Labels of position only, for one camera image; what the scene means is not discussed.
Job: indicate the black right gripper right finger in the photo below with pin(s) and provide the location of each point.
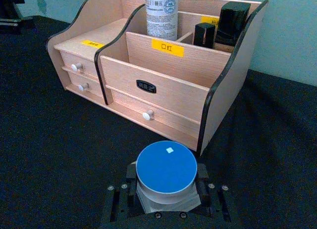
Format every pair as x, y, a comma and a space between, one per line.
202, 173

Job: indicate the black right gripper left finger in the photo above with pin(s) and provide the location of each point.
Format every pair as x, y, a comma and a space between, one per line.
130, 173

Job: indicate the white jar with blue lid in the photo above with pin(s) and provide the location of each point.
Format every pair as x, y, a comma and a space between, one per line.
166, 169

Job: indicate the wide wooden drawer, white knob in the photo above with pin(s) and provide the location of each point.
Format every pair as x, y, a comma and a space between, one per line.
173, 120

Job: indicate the black table cloth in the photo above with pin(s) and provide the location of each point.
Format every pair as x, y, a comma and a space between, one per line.
49, 145

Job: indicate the small wooden drawer, white knob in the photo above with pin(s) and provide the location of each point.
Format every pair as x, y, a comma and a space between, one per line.
92, 85
85, 63

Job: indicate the pale wooden desk organizer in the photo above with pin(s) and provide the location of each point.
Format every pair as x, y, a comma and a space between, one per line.
173, 73

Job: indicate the small black square tube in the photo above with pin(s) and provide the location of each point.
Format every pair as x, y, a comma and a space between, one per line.
204, 36

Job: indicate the large black square tube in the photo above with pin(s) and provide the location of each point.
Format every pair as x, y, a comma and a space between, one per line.
231, 21

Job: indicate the white spray bottle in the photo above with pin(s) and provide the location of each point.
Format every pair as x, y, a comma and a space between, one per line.
162, 16

